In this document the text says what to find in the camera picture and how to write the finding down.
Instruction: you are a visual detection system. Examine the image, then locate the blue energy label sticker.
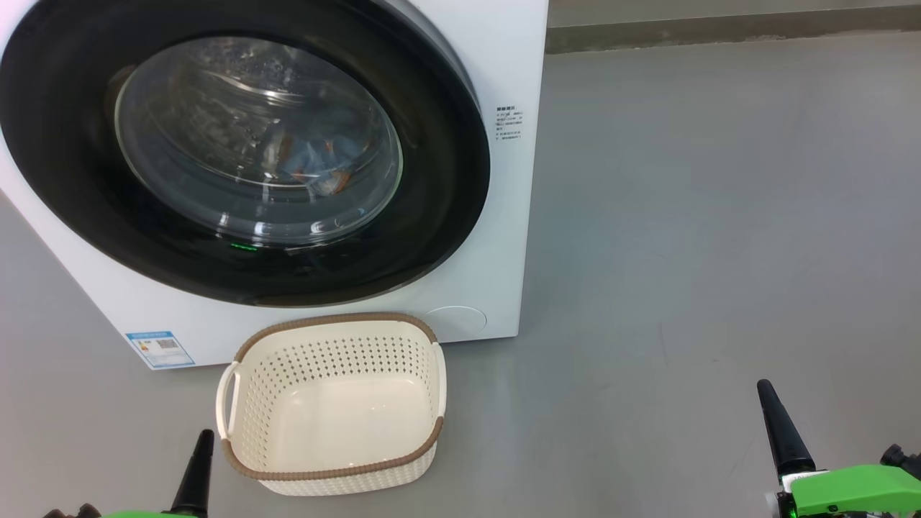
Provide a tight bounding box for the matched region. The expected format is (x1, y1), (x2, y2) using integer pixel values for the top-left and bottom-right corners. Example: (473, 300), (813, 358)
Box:
(125, 331), (196, 369)

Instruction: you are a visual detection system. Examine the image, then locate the dark round glass washer door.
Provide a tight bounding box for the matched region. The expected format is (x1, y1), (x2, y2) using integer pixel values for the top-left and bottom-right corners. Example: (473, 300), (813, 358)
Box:
(0, 0), (491, 309)

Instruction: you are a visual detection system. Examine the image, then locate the round drain filter cover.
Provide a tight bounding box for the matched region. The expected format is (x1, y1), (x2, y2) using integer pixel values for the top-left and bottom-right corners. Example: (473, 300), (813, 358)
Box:
(421, 306), (488, 340)

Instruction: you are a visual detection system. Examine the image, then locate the cream perforated laundry basket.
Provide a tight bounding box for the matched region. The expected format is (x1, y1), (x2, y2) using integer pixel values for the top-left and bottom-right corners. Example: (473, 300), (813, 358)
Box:
(214, 312), (447, 497)

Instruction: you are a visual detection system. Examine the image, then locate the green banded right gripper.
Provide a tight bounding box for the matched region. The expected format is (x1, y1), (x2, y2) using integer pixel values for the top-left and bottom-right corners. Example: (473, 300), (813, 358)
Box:
(756, 379), (921, 518)

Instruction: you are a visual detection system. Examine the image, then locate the white front-load washing machine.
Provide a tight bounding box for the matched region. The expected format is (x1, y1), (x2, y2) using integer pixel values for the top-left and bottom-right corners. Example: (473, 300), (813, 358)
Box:
(0, 0), (549, 370)

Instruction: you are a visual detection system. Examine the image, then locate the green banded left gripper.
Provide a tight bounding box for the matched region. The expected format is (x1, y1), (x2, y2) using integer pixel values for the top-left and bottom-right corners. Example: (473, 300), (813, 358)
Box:
(43, 430), (215, 518)

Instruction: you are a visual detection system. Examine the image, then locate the small printed text label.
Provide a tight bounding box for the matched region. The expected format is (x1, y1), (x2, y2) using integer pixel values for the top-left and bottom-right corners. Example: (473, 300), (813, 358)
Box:
(495, 106), (524, 142)

